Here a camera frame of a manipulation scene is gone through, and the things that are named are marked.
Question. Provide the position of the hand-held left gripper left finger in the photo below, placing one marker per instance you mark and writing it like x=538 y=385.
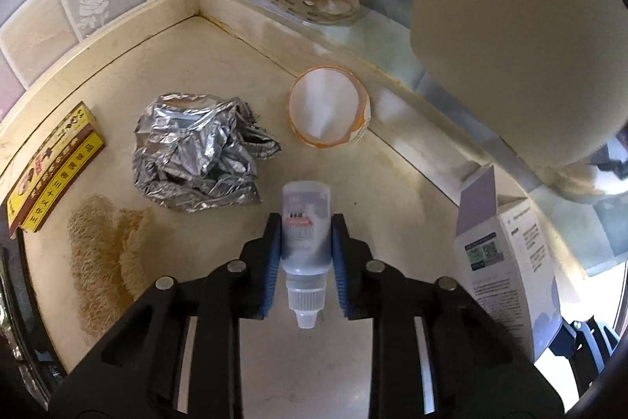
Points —
x=272 y=271

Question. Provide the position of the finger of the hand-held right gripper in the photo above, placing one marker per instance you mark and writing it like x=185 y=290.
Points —
x=591 y=350

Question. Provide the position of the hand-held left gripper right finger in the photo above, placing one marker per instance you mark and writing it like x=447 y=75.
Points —
x=338 y=271

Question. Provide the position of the small white plastic bottle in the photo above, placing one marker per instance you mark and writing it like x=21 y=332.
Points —
x=304 y=242

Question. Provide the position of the white purple paper box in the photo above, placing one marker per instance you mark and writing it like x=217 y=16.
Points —
x=505 y=252

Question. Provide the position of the crumpled aluminium foil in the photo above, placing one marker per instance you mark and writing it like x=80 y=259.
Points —
x=196 y=154

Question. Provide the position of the white orange paper cup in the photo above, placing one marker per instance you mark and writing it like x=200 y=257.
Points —
x=324 y=105

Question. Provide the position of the tan loofah scrubber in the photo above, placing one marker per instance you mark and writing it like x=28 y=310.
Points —
x=98 y=252

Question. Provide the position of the red yellow seasoning box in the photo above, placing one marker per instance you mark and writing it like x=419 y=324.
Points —
x=54 y=168

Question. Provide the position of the cream plastic spatula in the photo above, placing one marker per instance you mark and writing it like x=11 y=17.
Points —
x=515 y=31

